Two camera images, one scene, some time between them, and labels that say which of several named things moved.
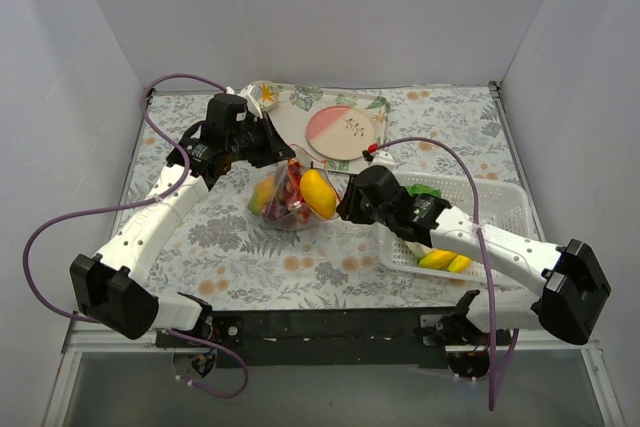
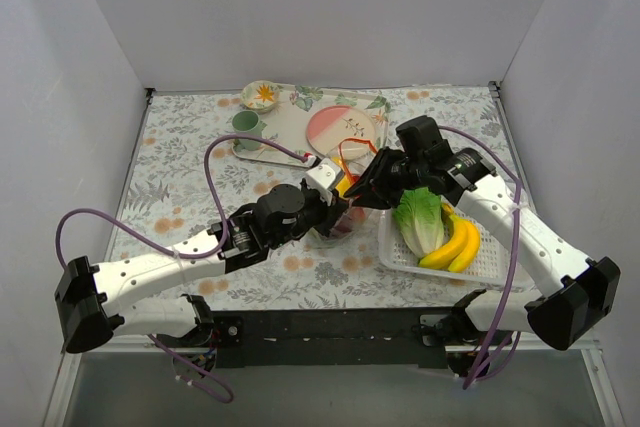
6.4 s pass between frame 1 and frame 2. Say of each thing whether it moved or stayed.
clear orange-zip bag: moved
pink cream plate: stayed
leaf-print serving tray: stayed
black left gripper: moved
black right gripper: moved
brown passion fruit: moved
